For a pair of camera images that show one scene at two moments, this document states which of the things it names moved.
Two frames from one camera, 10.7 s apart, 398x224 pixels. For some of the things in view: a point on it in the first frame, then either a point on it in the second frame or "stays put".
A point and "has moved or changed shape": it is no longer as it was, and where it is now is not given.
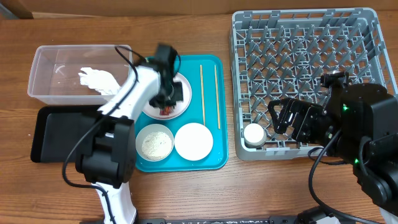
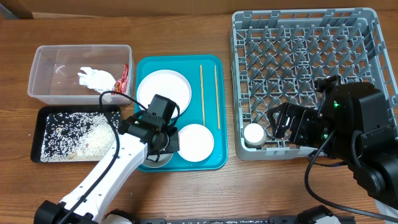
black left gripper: (178, 94) -> (175, 140)
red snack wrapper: (166, 111) has moved or changed shape
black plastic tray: (56, 128) stays put
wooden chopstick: (203, 92) stays put
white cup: (254, 135) stays put
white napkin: (102, 81) stays put
